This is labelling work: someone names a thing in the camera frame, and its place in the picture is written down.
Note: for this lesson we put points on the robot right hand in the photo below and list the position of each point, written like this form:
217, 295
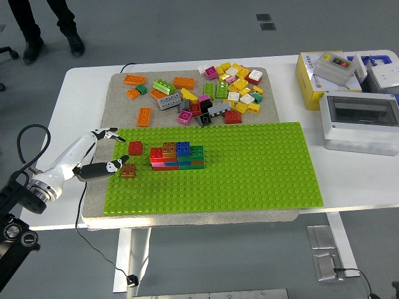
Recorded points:
374, 296

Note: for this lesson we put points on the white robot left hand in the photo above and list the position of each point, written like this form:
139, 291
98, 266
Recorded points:
71, 152

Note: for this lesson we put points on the brown square toy brick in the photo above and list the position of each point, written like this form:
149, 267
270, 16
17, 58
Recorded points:
128, 170
169, 149

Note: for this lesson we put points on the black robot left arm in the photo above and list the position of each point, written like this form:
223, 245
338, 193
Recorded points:
34, 205

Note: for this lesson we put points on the orange long toy brick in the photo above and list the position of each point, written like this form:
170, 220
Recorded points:
144, 116
184, 83
134, 80
156, 94

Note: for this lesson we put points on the red long toy brick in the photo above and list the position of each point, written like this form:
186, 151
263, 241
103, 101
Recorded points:
166, 169
156, 153

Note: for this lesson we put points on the orange small toy brick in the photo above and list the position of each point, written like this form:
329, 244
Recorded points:
133, 93

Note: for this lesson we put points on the dark green small toy brick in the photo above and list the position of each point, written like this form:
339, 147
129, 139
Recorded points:
257, 98
141, 90

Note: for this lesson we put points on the grey long toy brick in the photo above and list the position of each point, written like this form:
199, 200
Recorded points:
169, 101

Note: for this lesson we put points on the blue square toy brick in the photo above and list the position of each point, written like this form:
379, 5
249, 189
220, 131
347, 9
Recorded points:
183, 149

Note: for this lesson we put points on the lime green long toy brick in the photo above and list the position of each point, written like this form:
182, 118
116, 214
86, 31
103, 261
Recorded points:
163, 86

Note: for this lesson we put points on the magenta square toy brick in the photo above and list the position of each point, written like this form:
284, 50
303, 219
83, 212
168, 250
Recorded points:
211, 73
184, 117

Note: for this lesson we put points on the dark green long toy brick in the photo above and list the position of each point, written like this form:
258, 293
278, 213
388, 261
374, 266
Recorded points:
191, 167
191, 159

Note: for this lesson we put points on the dark grey sloped toy brick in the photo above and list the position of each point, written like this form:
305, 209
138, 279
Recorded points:
183, 106

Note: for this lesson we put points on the dark green square toy brick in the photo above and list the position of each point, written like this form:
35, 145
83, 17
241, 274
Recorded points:
197, 152

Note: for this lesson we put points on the yellow curved toy brick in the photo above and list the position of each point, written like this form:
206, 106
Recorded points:
188, 94

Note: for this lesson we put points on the magenta small toy brick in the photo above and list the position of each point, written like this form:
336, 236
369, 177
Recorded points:
204, 98

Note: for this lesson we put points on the grey narrow toy brick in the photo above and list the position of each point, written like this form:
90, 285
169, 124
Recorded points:
219, 109

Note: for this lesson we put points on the red sloped toy brick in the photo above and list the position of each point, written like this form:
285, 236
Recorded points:
233, 117

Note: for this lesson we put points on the pink small toy brick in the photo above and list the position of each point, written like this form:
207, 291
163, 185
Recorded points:
230, 79

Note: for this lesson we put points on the yellow small toy brick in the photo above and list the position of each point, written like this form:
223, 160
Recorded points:
258, 90

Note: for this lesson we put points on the white square toy brick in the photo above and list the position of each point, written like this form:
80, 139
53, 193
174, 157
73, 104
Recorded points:
255, 74

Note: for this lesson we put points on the metal floor block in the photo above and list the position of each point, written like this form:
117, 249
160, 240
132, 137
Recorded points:
325, 268

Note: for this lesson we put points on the white table leg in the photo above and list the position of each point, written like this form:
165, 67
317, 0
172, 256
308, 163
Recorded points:
339, 236
121, 264

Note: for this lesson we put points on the black office chair base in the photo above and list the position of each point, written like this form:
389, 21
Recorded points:
11, 51

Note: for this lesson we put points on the grey-brown mat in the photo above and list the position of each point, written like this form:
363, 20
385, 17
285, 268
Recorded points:
162, 73

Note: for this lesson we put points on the person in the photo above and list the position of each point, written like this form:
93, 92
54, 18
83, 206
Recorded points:
28, 18

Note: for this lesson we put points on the black plug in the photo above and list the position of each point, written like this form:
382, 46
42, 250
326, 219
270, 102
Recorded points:
132, 281

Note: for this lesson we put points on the white small toy piece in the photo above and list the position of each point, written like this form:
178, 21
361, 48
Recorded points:
202, 69

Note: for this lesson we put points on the long metal floor plate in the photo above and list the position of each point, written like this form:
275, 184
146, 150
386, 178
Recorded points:
218, 294

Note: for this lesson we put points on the white distribution box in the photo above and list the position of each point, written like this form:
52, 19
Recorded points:
352, 140

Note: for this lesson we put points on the lime green studded baseplate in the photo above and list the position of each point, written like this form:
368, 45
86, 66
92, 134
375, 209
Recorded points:
249, 171

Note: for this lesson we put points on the yellow cardboard box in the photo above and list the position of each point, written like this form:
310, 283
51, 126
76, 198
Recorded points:
304, 81

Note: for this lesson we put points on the white plastic cover plate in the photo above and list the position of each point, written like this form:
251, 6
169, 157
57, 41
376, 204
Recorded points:
361, 67

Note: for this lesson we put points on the black floor plate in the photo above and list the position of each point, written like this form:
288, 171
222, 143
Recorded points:
263, 17
268, 26

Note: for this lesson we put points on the blue plastic bin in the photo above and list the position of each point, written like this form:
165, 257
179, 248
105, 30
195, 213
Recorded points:
381, 58

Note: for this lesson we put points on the white wall socket panel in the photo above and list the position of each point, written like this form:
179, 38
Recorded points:
385, 76

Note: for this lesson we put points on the grey push-button switch box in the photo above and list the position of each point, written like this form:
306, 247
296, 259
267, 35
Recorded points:
327, 70

